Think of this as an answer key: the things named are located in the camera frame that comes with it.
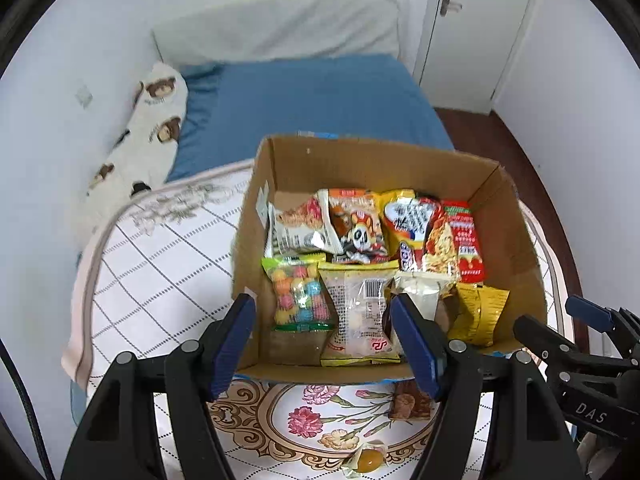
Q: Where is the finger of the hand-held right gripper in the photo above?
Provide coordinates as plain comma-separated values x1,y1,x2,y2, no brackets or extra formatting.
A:
565,296,640,357
514,314,627,387

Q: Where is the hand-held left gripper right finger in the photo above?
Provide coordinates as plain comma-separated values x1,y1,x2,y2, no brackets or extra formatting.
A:
390,294,586,480

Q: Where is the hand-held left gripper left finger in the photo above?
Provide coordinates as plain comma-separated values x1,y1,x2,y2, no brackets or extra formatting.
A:
60,292,258,480

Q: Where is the white wafer packet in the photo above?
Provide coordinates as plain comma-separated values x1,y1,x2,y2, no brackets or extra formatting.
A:
392,270,458,331

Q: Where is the clear yellow-edged biscuit packet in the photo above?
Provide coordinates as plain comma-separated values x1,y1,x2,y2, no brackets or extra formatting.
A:
317,262,401,367

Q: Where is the small orange snack packet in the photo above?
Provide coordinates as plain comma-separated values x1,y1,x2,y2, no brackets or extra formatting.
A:
389,380,433,421

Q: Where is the gold yellow snack packet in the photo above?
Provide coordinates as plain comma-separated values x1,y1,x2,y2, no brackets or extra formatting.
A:
446,282,510,347

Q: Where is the colourful candy balls packet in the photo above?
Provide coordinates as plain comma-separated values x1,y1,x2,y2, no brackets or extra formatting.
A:
261,255,337,332

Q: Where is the instant noodles packet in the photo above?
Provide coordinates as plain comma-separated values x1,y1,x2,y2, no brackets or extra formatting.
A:
382,189,461,286

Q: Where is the long red snack packet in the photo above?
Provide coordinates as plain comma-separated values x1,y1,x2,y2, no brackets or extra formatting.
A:
442,201,487,283

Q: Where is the silver snack packet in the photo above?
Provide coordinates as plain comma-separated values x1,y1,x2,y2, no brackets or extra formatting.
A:
265,195,336,261

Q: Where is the orange panda seeds packet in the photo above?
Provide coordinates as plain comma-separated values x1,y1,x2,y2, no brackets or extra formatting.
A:
317,187,391,263

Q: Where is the round brown candy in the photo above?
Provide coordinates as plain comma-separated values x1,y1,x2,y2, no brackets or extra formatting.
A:
342,440,388,478

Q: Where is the cardboard box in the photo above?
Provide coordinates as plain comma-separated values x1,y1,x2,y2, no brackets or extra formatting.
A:
230,132,548,386

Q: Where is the white patterned blanket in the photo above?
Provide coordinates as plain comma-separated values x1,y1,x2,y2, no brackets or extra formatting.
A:
61,157,586,480

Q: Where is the bear print pillow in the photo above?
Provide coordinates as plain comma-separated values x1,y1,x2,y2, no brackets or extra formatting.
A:
67,61,190,246

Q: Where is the blue bed sheet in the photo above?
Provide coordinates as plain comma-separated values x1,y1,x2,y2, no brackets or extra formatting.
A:
165,52,456,183

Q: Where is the white door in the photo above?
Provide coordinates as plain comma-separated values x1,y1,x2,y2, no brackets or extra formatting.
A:
415,0,541,116

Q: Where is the white pillow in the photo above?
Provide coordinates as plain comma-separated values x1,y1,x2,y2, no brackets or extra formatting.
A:
151,0,403,66

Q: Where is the black cable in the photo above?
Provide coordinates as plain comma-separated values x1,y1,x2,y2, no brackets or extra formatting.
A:
0,340,56,480

